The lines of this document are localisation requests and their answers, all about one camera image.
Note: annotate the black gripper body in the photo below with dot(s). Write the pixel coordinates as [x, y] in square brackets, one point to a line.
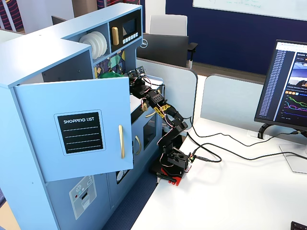
[134, 84]

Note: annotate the black and red robot base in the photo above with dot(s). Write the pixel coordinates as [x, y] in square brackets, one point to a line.
[175, 165]

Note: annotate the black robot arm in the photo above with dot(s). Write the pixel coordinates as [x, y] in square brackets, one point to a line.
[172, 134]

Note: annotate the gold toy faucet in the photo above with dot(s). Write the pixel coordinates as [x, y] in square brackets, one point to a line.
[144, 106]

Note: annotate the green toy pot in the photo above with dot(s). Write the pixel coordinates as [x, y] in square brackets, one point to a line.
[110, 75]

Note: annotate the grey desk divider panel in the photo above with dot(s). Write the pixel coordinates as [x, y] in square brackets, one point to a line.
[230, 100]
[180, 91]

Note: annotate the toy oven door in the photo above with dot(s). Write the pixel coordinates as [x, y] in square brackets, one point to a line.
[149, 133]

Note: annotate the black Dell monitor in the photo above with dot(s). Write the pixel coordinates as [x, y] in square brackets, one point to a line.
[165, 50]

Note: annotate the white toy plate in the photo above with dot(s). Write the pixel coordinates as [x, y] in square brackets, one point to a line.
[86, 40]
[104, 45]

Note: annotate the black toy microwave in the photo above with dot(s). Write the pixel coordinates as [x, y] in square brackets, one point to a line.
[129, 28]

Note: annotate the white plates stack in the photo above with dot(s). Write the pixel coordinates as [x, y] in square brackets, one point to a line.
[96, 44]

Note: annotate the grey office chair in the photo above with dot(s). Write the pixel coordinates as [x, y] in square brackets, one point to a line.
[168, 24]

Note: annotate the light blue toy kitchen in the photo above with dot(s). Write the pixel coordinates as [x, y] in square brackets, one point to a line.
[36, 48]

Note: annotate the blue door with shopping list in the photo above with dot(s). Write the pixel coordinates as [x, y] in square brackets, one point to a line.
[36, 143]

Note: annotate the black monitor showing graphs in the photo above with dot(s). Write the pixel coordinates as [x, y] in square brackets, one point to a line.
[287, 79]

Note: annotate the silver monitor stand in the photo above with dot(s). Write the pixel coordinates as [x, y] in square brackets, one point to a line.
[295, 158]

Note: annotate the black keyboard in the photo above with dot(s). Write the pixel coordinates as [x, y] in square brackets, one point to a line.
[299, 226]

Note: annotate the small wrist camera board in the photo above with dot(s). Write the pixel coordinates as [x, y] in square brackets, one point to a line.
[140, 72]

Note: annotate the white wall whiteboard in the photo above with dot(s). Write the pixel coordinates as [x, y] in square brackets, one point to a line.
[251, 7]

